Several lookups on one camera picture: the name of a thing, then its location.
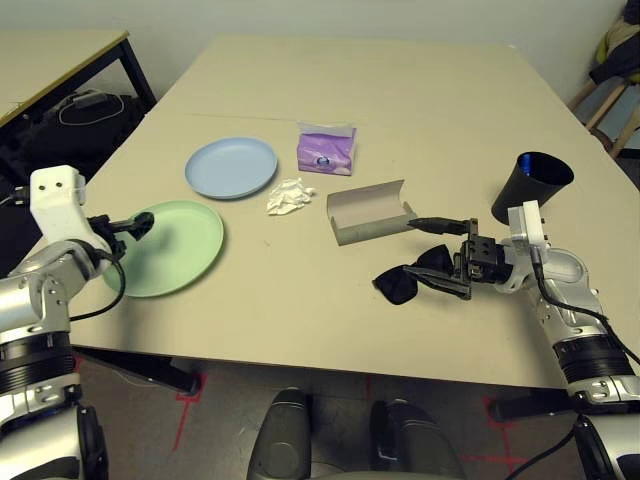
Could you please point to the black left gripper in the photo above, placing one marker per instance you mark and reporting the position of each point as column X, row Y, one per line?
column 107, row 232

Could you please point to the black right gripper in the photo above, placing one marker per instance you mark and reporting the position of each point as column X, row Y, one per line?
column 485, row 260

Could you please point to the green plastic plate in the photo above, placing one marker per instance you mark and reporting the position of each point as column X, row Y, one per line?
column 175, row 250

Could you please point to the black sunglasses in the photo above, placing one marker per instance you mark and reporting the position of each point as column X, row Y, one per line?
column 395, row 287

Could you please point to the grey glasses case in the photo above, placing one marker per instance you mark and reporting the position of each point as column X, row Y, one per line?
column 365, row 215

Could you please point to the white tissue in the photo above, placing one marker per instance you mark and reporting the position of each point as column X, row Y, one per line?
column 287, row 197

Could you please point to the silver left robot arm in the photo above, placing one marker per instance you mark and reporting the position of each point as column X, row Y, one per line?
column 30, row 300

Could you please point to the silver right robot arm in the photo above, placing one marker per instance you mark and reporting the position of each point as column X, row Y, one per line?
column 570, row 280

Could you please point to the black pen cup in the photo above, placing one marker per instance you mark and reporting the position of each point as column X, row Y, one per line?
column 515, row 195

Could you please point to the blue plastic plate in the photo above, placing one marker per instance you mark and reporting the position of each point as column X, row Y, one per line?
column 230, row 167

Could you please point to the black bag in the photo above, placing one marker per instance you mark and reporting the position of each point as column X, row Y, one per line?
column 50, row 145

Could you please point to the blue marker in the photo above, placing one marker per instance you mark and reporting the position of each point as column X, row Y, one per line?
column 523, row 164

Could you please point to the grey power adapter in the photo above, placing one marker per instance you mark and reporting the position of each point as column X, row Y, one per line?
column 89, row 99

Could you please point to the purple tissue pack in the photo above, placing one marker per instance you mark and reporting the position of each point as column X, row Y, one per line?
column 325, row 155

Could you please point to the grey right robot leg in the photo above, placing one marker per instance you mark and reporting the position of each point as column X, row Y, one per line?
column 410, row 440

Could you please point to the grey robot leg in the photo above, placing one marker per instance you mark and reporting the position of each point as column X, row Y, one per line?
column 280, row 435
column 410, row 440

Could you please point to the beige side table black legs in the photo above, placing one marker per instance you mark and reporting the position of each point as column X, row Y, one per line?
column 50, row 60

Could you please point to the wooden stool green seat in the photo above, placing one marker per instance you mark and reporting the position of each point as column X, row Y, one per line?
column 625, row 115

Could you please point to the grey left robot leg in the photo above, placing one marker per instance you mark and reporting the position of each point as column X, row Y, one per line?
column 280, row 435

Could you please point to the dark jacket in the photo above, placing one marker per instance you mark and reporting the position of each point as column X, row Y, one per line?
column 620, row 45

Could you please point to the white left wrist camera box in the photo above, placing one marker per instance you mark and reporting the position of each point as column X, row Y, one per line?
column 55, row 205

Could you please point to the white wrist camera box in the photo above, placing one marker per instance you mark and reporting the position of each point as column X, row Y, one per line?
column 55, row 205
column 530, row 225

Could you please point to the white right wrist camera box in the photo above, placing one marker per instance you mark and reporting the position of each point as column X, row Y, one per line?
column 530, row 225

